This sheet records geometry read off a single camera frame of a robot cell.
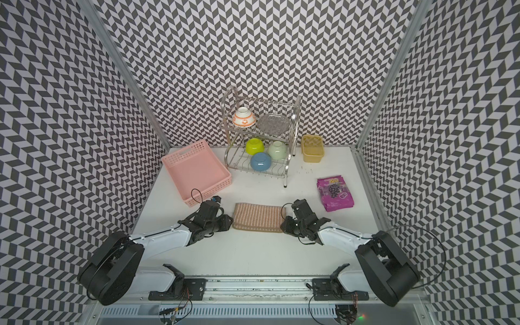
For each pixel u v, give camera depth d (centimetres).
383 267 42
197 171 108
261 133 83
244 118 88
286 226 77
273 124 110
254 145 109
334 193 94
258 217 102
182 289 68
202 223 69
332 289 66
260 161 105
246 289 74
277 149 106
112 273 42
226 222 88
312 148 118
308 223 68
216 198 83
